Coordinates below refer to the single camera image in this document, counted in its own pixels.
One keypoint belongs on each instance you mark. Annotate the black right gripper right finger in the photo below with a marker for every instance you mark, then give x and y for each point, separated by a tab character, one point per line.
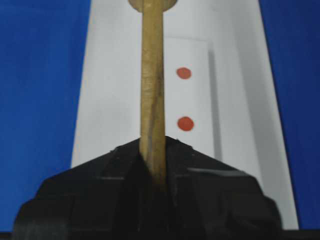
215	201

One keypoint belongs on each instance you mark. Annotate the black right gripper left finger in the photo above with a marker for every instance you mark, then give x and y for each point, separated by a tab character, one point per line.
102	199

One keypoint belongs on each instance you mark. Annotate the wooden mallet hammer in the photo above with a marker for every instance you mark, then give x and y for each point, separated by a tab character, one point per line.
152	144

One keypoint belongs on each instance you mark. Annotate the large white foam board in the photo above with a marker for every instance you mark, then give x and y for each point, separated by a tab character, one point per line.
247	130

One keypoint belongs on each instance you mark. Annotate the small white raised plate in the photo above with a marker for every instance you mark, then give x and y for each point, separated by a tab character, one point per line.
188	109

